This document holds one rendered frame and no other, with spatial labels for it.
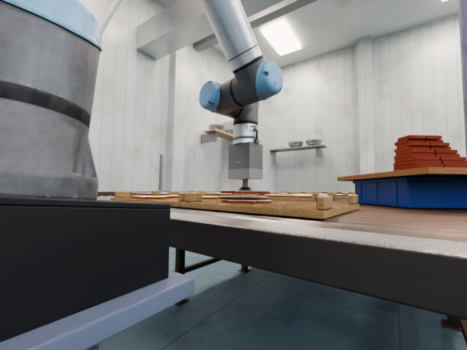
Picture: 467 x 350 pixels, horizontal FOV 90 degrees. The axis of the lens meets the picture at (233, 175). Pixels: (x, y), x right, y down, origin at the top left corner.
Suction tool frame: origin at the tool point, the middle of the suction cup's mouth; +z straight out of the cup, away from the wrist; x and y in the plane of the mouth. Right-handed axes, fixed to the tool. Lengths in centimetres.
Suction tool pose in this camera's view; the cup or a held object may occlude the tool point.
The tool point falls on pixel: (244, 194)
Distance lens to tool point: 70.1
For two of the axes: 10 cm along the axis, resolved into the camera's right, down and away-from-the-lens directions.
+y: -7.3, 0.4, 6.8
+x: -6.8, -0.5, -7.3
